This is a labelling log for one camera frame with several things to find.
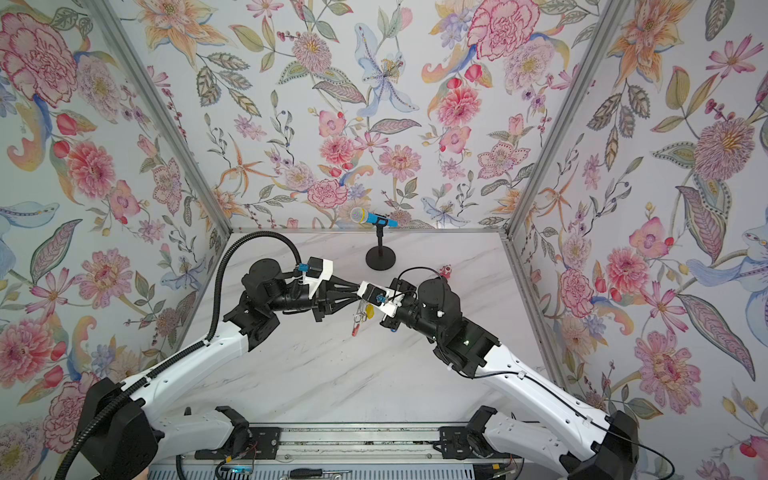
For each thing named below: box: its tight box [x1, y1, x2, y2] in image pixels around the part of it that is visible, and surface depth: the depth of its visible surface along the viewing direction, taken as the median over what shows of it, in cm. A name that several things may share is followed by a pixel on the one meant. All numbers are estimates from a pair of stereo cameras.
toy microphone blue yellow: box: [350, 206, 399, 228], surface depth 95 cm
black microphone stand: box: [366, 217, 396, 271], surface depth 112 cm
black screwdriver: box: [289, 469, 353, 479], surface depth 72 cm
